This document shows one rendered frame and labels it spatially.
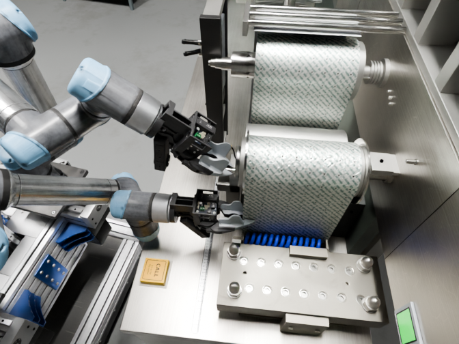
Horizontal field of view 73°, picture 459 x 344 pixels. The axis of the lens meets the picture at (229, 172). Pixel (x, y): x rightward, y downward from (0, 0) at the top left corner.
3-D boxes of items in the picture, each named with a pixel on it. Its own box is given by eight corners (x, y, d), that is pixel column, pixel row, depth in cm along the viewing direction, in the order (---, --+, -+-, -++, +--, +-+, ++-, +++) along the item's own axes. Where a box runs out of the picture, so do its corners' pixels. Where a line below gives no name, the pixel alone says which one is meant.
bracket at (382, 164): (365, 156, 70) (369, 150, 68) (393, 158, 69) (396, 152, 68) (369, 174, 67) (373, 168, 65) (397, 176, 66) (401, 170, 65)
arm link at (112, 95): (82, 64, 59) (90, 46, 52) (134, 96, 64) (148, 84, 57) (61, 98, 57) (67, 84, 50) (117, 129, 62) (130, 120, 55)
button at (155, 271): (147, 260, 94) (145, 256, 92) (170, 262, 93) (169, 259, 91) (141, 283, 90) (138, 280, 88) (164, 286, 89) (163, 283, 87)
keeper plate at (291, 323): (279, 323, 82) (285, 312, 74) (317, 327, 82) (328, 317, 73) (279, 333, 81) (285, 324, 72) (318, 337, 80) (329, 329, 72)
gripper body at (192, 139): (214, 151, 61) (161, 119, 56) (190, 169, 67) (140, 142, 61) (219, 124, 66) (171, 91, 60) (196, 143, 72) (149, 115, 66)
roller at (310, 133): (245, 143, 93) (247, 113, 84) (332, 150, 92) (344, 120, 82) (242, 175, 86) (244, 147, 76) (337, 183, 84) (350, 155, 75)
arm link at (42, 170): (8, 172, 112) (-15, 147, 101) (43, 149, 118) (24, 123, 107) (26, 190, 107) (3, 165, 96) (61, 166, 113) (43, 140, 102)
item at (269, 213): (241, 230, 87) (244, 194, 72) (327, 238, 85) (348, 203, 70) (241, 232, 86) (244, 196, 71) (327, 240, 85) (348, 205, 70)
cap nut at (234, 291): (227, 282, 77) (227, 276, 73) (242, 284, 77) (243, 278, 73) (225, 297, 75) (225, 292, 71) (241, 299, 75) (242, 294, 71)
